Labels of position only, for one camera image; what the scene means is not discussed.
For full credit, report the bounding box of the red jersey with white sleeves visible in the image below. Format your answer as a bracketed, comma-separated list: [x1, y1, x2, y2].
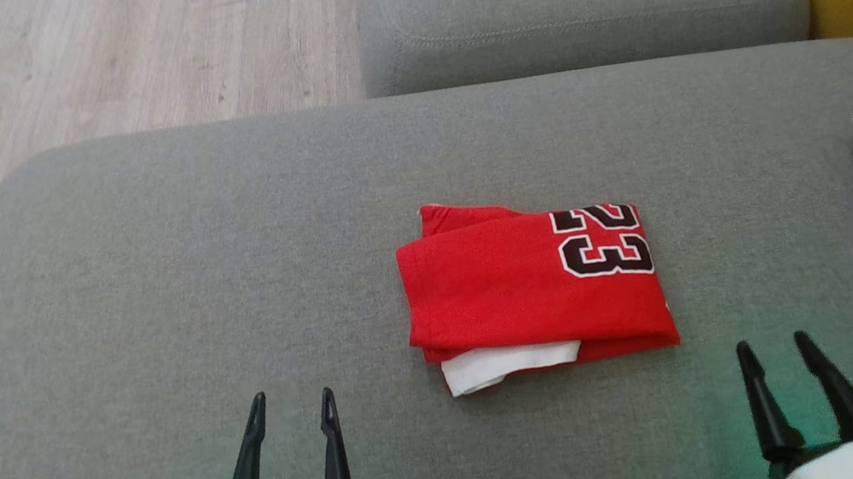
[390, 176, 685, 403]

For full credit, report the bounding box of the large grey sofa seat cushion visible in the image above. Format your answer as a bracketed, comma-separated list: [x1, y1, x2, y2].
[0, 35, 853, 479]

